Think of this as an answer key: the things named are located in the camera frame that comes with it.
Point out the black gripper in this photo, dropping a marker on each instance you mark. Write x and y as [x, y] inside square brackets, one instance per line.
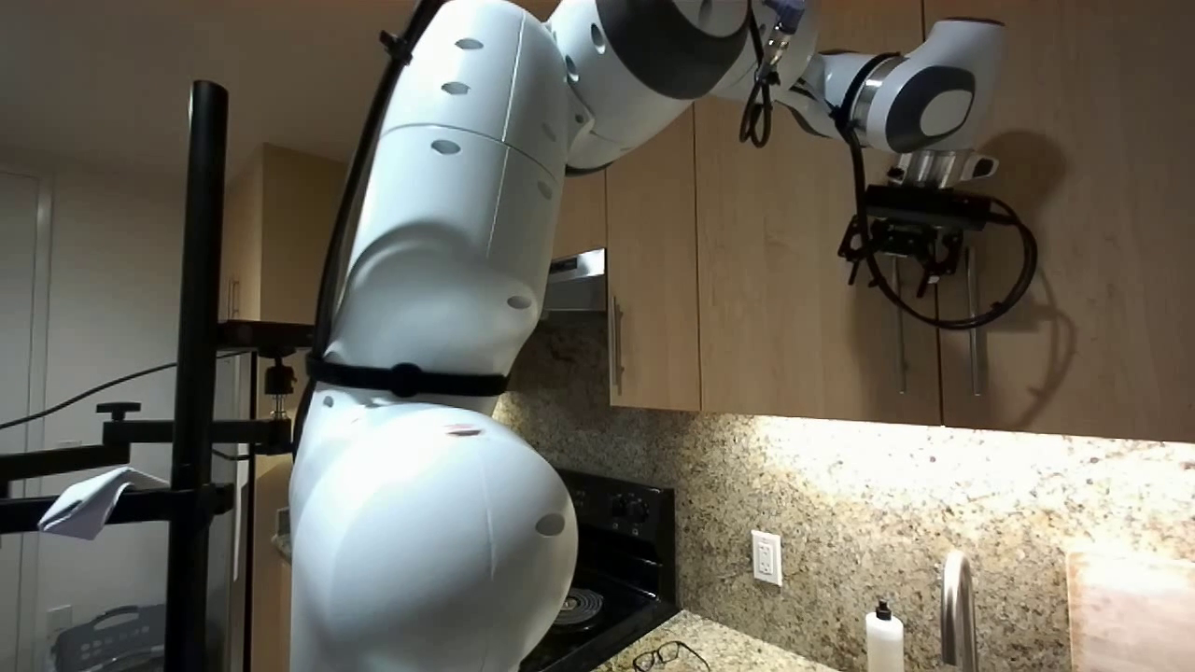
[911, 221]

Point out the wooden cupboard door with handle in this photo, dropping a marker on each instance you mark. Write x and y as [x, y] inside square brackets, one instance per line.
[780, 322]

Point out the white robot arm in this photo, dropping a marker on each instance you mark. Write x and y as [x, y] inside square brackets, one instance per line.
[426, 536]

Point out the middle wooden cupboard door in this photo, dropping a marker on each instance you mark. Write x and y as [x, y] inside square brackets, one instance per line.
[1095, 134]

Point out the range hood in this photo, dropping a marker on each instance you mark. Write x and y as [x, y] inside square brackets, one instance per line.
[576, 285]

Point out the steel faucet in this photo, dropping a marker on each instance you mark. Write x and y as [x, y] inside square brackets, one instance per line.
[958, 612]

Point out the white soap bottle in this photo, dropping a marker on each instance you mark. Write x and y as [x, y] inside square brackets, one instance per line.
[884, 638]

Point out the wooden cutting board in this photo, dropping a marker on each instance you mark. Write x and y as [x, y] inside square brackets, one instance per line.
[1130, 612]

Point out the black stove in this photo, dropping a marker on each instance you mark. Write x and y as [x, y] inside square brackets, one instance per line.
[626, 577]

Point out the white wall outlet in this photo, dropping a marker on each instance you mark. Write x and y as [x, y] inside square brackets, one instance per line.
[765, 556]

